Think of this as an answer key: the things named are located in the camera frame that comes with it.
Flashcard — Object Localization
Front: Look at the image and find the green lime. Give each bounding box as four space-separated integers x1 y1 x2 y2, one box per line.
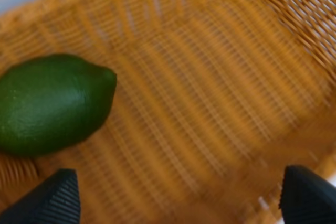
1 54 117 156

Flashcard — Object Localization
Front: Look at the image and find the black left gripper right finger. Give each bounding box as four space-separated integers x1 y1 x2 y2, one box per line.
279 165 335 224

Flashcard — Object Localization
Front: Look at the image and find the orange wicker basket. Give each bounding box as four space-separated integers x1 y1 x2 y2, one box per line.
1 0 335 223

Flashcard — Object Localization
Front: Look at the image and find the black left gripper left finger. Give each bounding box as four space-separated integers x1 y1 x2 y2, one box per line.
1 169 81 223

